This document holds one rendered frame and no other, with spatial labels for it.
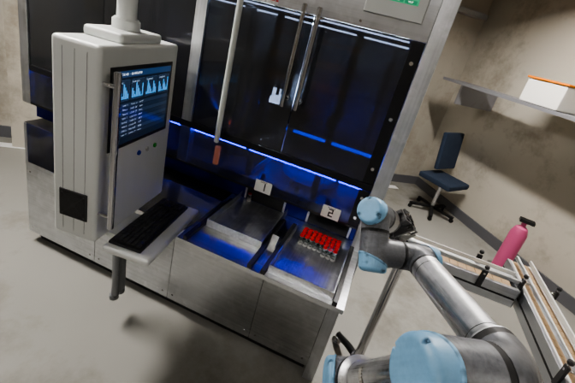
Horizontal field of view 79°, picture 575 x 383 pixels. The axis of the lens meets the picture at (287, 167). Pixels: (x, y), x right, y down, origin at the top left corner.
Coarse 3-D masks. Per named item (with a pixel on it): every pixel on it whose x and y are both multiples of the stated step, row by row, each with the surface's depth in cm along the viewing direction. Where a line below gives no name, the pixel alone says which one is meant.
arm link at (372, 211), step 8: (368, 200) 92; (376, 200) 91; (360, 208) 93; (368, 208) 91; (376, 208) 90; (384, 208) 91; (360, 216) 92; (368, 216) 91; (376, 216) 89; (384, 216) 91; (392, 216) 95; (368, 224) 91; (376, 224) 91; (384, 224) 91; (392, 224) 97
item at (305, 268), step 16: (288, 240) 153; (288, 256) 144; (304, 256) 146; (320, 256) 149; (336, 256) 152; (272, 272) 131; (288, 272) 135; (304, 272) 137; (320, 272) 139; (336, 272) 142; (320, 288) 126
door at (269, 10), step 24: (216, 0) 147; (216, 24) 150; (240, 24) 147; (264, 24) 143; (288, 24) 140; (216, 48) 153; (240, 48) 150; (264, 48) 146; (288, 48) 143; (216, 72) 157; (240, 72) 153; (264, 72) 149; (216, 96) 160; (240, 96) 156; (264, 96) 153; (216, 120) 164; (240, 120) 160; (264, 120) 156; (264, 144) 160
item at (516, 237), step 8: (520, 216) 326; (528, 224) 320; (512, 232) 328; (520, 232) 323; (504, 240) 336; (512, 240) 327; (520, 240) 324; (504, 248) 333; (512, 248) 328; (496, 256) 340; (504, 256) 333; (512, 256) 331; (496, 264) 339
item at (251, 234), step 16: (240, 192) 177; (224, 208) 163; (240, 208) 170; (256, 208) 173; (208, 224) 149; (224, 224) 154; (240, 224) 157; (256, 224) 160; (272, 224) 163; (256, 240) 144
